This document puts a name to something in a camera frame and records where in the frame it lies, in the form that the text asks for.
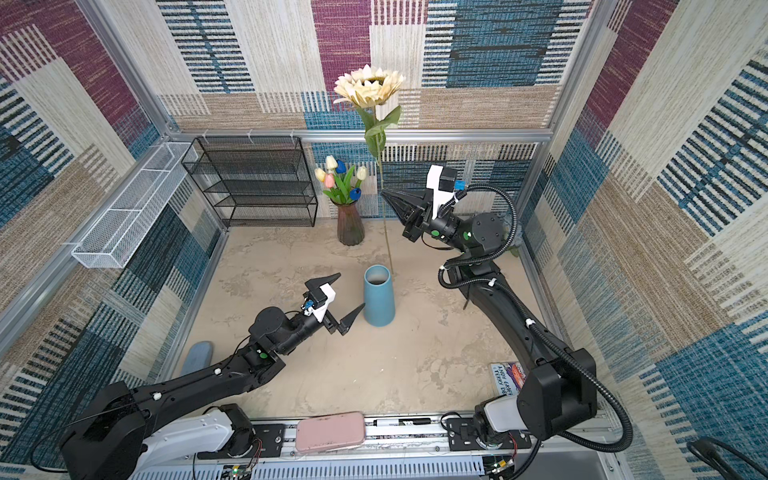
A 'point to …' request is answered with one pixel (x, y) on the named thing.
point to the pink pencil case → (333, 430)
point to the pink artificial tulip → (329, 180)
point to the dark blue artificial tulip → (341, 167)
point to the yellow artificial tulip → (320, 174)
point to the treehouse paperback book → (508, 377)
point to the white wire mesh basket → (112, 242)
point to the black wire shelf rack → (253, 178)
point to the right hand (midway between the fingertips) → (382, 195)
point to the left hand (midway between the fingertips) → (350, 285)
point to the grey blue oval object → (199, 355)
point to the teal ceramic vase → (378, 296)
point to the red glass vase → (350, 225)
